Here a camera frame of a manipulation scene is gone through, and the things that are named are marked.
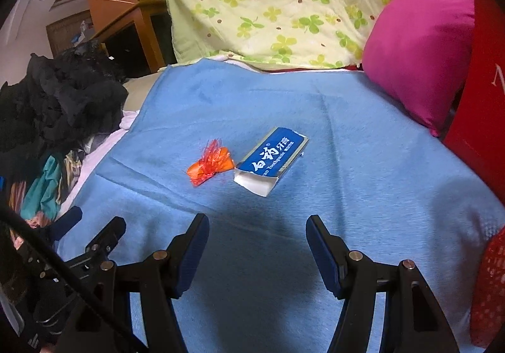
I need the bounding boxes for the pink scarf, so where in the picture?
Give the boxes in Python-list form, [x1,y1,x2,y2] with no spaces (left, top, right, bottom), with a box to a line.
[24,212,52,229]

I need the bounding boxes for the orange mesh-wrapped object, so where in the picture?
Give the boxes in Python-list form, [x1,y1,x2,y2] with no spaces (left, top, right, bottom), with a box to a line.
[187,139,234,187]

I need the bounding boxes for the teal cloth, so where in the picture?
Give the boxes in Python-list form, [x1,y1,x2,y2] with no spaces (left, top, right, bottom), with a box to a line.
[20,156,64,220]

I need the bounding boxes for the blue blanket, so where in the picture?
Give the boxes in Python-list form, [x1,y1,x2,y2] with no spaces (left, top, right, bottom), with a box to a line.
[55,57,505,353]

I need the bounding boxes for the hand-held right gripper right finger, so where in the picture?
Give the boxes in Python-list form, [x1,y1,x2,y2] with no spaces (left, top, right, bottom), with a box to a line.
[306,214,460,353]

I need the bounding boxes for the wooden door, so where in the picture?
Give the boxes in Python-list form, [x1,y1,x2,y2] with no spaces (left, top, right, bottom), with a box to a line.
[45,10,95,58]

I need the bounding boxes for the yellow patterned scarf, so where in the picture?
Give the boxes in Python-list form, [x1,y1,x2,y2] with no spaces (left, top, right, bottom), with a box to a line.
[63,150,86,185]

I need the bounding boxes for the white bedsheet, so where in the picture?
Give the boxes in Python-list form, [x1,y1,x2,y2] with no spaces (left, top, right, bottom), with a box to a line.
[59,110,140,215]

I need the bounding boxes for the blue toothpaste box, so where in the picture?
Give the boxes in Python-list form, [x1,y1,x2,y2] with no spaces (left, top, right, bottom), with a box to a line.
[234,126,309,197]

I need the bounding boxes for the magenta pillow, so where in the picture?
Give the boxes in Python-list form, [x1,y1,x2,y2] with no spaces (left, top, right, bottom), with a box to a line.
[362,0,476,137]

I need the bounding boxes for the black cable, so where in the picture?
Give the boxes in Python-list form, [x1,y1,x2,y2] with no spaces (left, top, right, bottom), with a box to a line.
[0,205,148,353]

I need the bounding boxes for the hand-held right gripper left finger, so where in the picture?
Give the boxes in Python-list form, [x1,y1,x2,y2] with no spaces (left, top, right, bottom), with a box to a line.
[59,213,211,353]

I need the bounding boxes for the red paper bag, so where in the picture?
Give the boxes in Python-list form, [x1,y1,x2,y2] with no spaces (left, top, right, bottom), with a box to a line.
[444,0,505,206]

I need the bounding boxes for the red plastic mesh basket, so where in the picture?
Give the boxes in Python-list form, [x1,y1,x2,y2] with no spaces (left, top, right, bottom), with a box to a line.
[469,227,505,348]

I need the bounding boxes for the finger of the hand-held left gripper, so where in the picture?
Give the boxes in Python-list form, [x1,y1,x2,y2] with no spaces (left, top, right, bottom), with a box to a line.
[69,216,127,271]
[49,206,83,243]

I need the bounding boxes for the striped cloth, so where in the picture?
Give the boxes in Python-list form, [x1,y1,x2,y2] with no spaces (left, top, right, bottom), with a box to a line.
[8,179,29,216]

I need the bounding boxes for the beige pillow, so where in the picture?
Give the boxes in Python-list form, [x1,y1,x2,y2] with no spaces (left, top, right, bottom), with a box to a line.
[122,73,163,113]

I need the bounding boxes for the green clover print quilt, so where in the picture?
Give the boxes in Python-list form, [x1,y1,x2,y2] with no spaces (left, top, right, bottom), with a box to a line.
[152,0,474,72]

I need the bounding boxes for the black cloth pile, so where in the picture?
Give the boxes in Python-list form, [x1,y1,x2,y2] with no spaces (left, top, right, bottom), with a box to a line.
[0,41,129,184]

